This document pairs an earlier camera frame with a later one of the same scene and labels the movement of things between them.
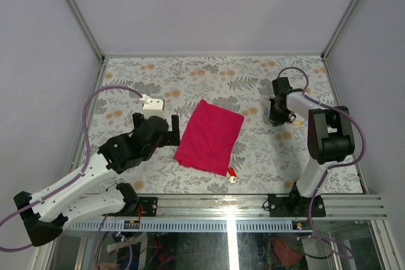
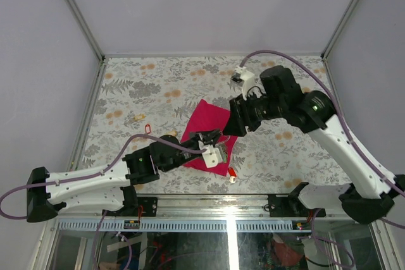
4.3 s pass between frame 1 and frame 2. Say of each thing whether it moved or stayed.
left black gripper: moved
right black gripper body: moved
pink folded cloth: stayed
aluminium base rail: stayed
